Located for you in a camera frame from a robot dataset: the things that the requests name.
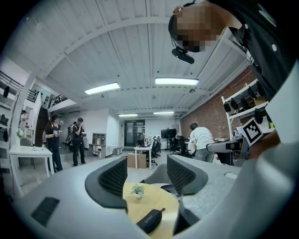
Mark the patterned seat cushion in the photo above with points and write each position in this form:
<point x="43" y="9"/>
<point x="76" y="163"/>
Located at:
<point x="171" y="188"/>

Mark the group of black headgear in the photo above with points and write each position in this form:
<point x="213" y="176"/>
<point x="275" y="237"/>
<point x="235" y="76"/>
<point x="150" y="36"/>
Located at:
<point x="244" y="102"/>

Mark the white metal shelf rack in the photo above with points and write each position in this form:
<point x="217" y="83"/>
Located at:
<point x="4" y="130"/>

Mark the white shelving unit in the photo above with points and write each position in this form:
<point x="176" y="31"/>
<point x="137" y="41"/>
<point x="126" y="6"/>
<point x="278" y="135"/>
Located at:
<point x="245" y="109"/>

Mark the black head camera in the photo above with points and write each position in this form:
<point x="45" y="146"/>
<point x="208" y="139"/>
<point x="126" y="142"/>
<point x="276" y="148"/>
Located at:
<point x="183" y="56"/>

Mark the black staircase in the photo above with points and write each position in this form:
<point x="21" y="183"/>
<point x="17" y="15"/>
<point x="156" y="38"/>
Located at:
<point x="43" y="128"/>

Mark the grey chair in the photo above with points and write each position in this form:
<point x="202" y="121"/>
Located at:
<point x="156" y="173"/>

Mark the grey cubby shelf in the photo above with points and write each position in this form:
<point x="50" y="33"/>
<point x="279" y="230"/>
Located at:
<point x="97" y="144"/>

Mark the person's right forearm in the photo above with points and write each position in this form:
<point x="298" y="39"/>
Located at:
<point x="268" y="142"/>

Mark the black glass double door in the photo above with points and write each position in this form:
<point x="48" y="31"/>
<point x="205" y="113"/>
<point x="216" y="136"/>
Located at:
<point x="134" y="134"/>

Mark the white flower vase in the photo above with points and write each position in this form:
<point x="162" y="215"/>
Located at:
<point x="21" y="135"/>

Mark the white table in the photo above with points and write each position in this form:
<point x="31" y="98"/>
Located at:
<point x="30" y="151"/>

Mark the person's black shirt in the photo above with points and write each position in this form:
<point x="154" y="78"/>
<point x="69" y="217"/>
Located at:
<point x="261" y="46"/>

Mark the round wooden table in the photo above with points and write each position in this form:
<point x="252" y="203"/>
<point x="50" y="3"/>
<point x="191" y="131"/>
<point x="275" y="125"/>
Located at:
<point x="158" y="200"/>

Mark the black monitor with stand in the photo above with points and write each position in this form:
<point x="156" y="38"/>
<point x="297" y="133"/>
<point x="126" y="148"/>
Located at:
<point x="168" y="133"/>

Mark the small potted plant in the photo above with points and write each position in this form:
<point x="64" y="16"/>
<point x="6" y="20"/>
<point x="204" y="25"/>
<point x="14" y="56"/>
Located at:
<point x="137" y="190"/>

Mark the ceiling light panel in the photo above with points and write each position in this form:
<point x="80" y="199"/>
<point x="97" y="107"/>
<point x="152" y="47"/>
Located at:
<point x="128" y="115"/>
<point x="163" y="113"/>
<point x="177" y="81"/>
<point x="102" y="88"/>

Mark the black glasses case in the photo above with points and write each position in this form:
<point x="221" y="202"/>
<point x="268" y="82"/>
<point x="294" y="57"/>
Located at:
<point x="149" y="221"/>

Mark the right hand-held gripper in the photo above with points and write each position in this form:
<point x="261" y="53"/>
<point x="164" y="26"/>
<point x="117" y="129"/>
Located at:
<point x="252" y="131"/>

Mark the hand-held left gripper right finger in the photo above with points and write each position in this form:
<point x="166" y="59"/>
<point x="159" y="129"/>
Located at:
<point x="210" y="182"/>

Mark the black office chair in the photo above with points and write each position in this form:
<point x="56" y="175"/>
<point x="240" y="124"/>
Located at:
<point x="156" y="147"/>
<point x="183" y="145"/>

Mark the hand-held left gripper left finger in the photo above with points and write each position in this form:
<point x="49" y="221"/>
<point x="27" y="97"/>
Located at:
<point x="70" y="198"/>

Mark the person's head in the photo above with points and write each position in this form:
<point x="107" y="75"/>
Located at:
<point x="198" y="25"/>

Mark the white desk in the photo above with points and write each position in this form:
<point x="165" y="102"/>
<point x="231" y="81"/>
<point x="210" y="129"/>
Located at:
<point x="142" y="148"/>

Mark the cardboard box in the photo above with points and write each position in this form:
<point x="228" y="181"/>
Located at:
<point x="142" y="161"/>
<point x="132" y="161"/>

